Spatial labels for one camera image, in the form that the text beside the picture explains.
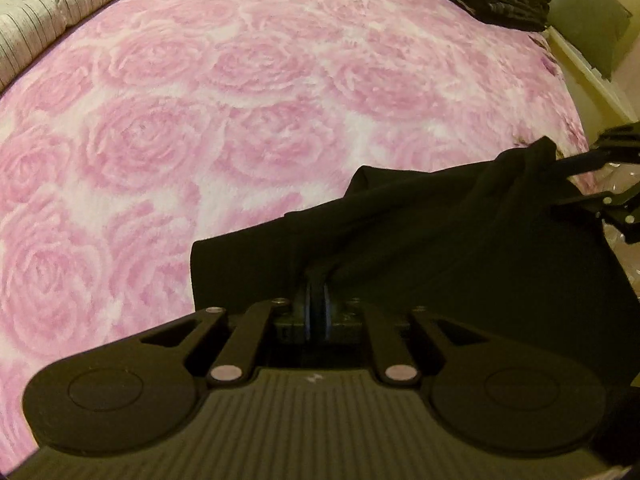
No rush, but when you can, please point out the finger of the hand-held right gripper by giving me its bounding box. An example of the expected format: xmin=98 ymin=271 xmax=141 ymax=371
xmin=547 ymin=187 xmax=640 ymax=226
xmin=552 ymin=122 xmax=640 ymax=173

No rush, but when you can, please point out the pink floral blanket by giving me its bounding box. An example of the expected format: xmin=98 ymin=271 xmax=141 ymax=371
xmin=0 ymin=0 xmax=601 ymax=456

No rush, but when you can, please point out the white bed frame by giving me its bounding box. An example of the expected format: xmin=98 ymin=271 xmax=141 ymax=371
xmin=547 ymin=27 xmax=640 ymax=133

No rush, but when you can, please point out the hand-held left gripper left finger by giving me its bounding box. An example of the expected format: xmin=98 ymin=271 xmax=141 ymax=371
xmin=140 ymin=290 xmax=313 ymax=387

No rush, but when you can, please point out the black jacket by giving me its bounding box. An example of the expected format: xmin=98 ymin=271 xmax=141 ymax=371
xmin=190 ymin=136 xmax=640 ymax=391

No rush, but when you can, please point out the white rolled quilt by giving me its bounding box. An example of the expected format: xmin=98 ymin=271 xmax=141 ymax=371
xmin=0 ymin=0 xmax=176 ymax=92

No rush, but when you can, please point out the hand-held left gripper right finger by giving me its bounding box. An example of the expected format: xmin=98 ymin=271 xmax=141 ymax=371
xmin=320 ymin=290 xmax=493 ymax=386

